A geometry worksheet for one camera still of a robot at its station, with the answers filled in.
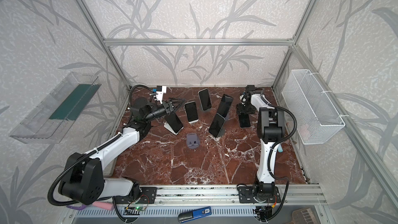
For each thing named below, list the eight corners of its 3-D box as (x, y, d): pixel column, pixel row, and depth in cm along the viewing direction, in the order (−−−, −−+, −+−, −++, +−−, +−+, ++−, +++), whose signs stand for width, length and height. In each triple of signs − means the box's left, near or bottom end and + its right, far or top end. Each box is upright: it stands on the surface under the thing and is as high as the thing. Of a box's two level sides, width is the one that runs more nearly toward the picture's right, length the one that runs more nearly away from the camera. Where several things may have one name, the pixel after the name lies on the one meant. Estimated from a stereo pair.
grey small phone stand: (187, 149, 91) (185, 142, 84) (188, 140, 95) (186, 132, 88) (199, 149, 91) (198, 142, 84) (199, 140, 95) (198, 133, 88)
